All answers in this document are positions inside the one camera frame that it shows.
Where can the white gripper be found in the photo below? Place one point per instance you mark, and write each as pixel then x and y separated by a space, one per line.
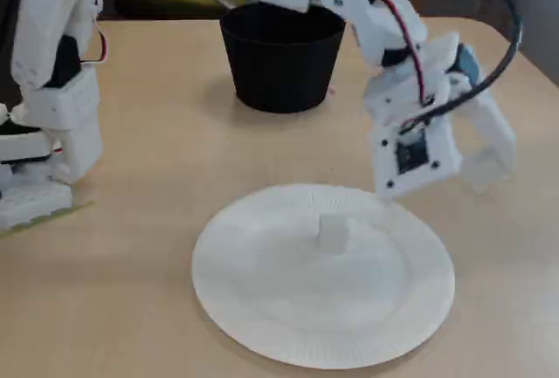
pixel 493 121

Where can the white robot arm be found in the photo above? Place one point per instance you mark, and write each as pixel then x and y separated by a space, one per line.
pixel 57 103

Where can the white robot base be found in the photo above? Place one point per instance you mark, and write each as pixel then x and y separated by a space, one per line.
pixel 30 203

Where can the black pot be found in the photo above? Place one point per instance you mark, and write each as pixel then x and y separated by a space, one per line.
pixel 279 72

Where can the white paper plate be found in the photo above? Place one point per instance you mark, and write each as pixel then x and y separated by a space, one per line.
pixel 323 308

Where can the green base board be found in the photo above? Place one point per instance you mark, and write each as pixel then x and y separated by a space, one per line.
pixel 74 210

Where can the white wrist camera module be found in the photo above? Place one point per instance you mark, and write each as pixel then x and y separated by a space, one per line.
pixel 441 168

